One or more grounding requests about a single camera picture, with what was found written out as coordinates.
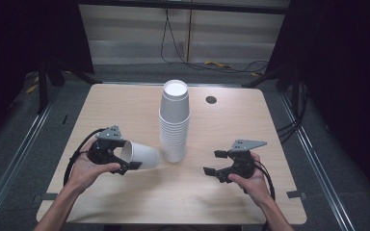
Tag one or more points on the black metal stand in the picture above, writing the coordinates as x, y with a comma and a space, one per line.
42, 89

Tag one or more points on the single white paper cup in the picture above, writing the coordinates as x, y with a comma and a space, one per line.
143, 155

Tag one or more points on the yellow tape piece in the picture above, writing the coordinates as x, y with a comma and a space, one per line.
32, 88

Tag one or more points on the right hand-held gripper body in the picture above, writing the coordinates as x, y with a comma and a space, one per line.
242, 160

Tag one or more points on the black curtain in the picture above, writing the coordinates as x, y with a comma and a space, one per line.
29, 35
340, 64

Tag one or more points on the metal floor rail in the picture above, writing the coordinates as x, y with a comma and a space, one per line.
9, 154
318, 154

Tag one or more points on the person's right hand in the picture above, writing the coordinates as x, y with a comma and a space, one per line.
253, 184

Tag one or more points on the stack of white paper cups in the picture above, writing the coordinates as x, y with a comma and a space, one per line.
174, 128

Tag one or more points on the grey tape strip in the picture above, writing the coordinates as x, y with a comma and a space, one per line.
46, 196
296, 194

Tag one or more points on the person's left hand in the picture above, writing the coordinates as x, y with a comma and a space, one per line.
86, 171

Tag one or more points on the yellow strip on floor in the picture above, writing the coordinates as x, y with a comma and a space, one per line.
217, 64

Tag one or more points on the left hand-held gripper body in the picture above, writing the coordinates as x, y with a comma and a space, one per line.
104, 150

